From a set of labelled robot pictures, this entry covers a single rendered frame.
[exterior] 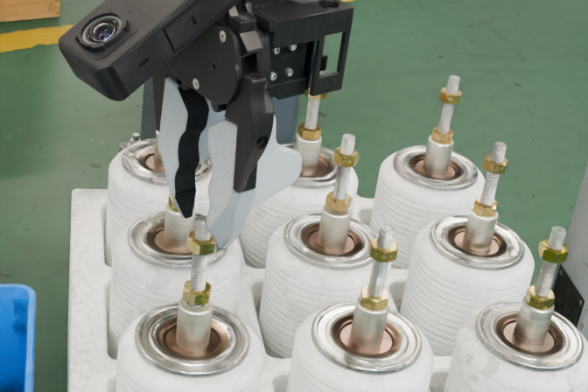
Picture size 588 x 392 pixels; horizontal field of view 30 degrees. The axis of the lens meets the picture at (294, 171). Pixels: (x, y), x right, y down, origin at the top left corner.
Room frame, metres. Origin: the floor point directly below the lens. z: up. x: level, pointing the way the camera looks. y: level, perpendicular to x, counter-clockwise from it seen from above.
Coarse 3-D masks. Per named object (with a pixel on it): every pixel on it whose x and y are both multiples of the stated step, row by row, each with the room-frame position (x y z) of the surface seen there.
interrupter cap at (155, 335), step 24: (168, 312) 0.59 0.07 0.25; (216, 312) 0.60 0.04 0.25; (144, 336) 0.57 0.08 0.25; (168, 336) 0.57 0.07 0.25; (216, 336) 0.58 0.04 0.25; (240, 336) 0.58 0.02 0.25; (168, 360) 0.54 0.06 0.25; (192, 360) 0.55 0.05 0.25; (216, 360) 0.55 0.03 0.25; (240, 360) 0.55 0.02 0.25
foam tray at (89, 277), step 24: (72, 192) 0.85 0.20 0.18; (96, 192) 0.85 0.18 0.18; (72, 216) 0.81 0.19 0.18; (96, 216) 0.81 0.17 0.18; (360, 216) 0.89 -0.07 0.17; (72, 240) 0.77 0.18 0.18; (96, 240) 0.78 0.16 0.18; (72, 264) 0.74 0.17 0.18; (96, 264) 0.74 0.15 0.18; (240, 264) 0.77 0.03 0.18; (72, 288) 0.71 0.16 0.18; (96, 288) 0.71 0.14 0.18; (240, 288) 0.74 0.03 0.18; (72, 312) 0.68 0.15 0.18; (96, 312) 0.68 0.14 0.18; (240, 312) 0.70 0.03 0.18; (72, 336) 0.65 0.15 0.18; (96, 336) 0.65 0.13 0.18; (72, 360) 0.62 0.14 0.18; (96, 360) 0.62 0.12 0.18; (264, 360) 0.65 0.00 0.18; (288, 360) 0.65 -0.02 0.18; (72, 384) 0.59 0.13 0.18; (96, 384) 0.60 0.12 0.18; (264, 384) 0.62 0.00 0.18; (432, 384) 0.67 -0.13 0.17
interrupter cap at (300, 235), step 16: (288, 224) 0.72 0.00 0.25; (304, 224) 0.73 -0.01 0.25; (352, 224) 0.74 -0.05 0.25; (288, 240) 0.70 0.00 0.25; (304, 240) 0.71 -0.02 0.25; (352, 240) 0.72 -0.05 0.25; (368, 240) 0.72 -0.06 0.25; (304, 256) 0.68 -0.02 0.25; (320, 256) 0.69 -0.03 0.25; (336, 256) 0.69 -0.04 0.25; (352, 256) 0.69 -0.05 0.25; (368, 256) 0.70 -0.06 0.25
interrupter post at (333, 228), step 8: (328, 208) 0.71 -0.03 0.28; (328, 216) 0.70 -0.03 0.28; (336, 216) 0.70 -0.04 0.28; (344, 216) 0.71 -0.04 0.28; (320, 224) 0.71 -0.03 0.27; (328, 224) 0.70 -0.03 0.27; (336, 224) 0.70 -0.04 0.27; (344, 224) 0.71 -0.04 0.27; (320, 232) 0.71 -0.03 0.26; (328, 232) 0.70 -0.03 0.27; (336, 232) 0.70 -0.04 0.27; (344, 232) 0.71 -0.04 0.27; (320, 240) 0.71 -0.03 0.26; (328, 240) 0.70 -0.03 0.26; (336, 240) 0.70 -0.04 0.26; (344, 240) 0.71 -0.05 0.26; (328, 248) 0.70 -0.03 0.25; (336, 248) 0.70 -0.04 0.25
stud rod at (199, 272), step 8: (200, 216) 0.57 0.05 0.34; (200, 224) 0.57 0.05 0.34; (200, 232) 0.57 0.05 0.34; (208, 232) 0.57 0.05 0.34; (200, 240) 0.57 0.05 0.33; (192, 256) 0.57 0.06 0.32; (200, 256) 0.57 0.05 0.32; (192, 264) 0.57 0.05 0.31; (200, 264) 0.57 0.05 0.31; (192, 272) 0.57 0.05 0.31; (200, 272) 0.57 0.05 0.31; (192, 280) 0.57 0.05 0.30; (200, 280) 0.57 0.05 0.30; (192, 288) 0.57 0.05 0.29; (200, 288) 0.57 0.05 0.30; (192, 304) 0.57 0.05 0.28; (200, 304) 0.57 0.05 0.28
